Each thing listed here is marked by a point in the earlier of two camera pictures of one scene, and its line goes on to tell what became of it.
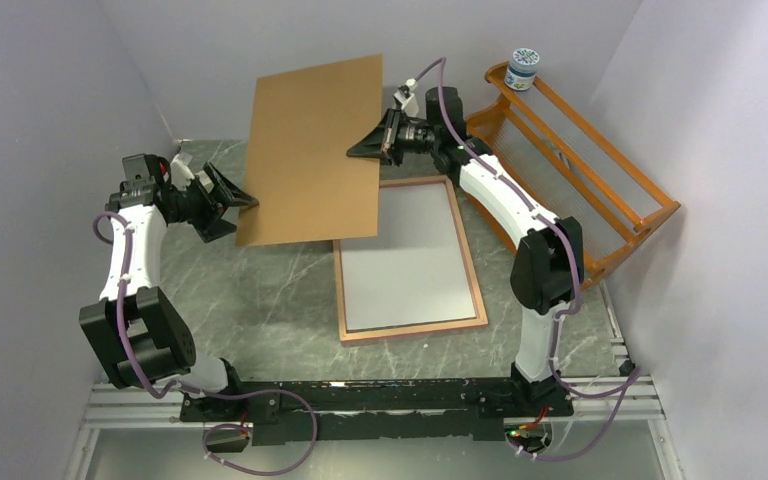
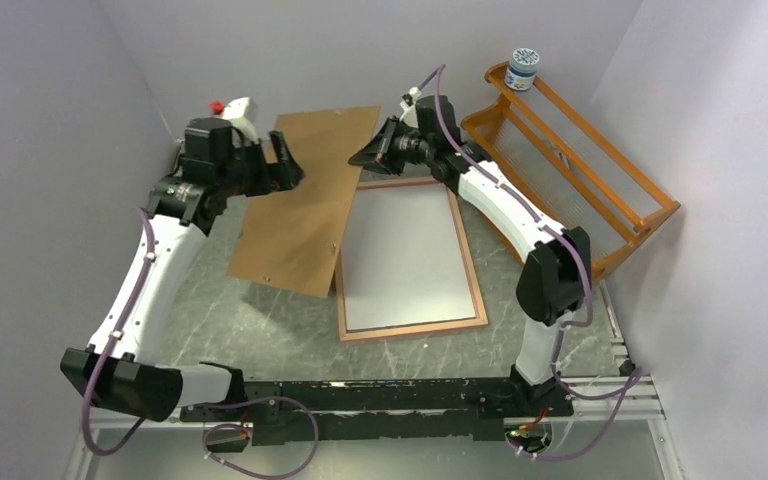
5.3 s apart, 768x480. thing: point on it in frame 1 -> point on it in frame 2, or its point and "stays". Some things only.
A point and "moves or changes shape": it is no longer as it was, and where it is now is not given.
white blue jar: [521, 71] stays
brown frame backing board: [303, 123] moves or changes shape
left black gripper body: [202, 209] -> [249, 174]
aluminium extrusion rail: [113, 405] stays
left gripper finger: [235, 197] -> [289, 171]
